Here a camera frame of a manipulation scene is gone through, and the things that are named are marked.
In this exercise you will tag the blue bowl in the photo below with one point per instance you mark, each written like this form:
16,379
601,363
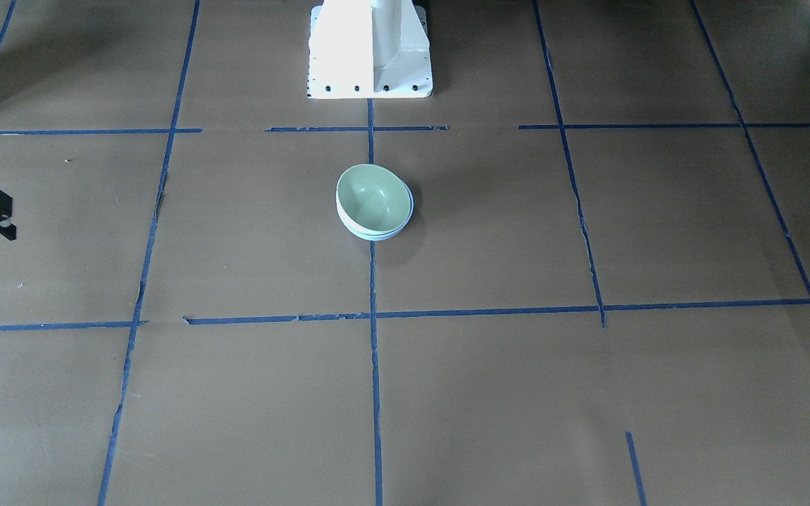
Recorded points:
373,212

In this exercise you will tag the white pedestal base plate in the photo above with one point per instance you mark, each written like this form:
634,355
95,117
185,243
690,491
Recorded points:
369,50

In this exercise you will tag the green bowl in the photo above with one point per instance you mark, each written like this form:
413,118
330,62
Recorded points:
368,173

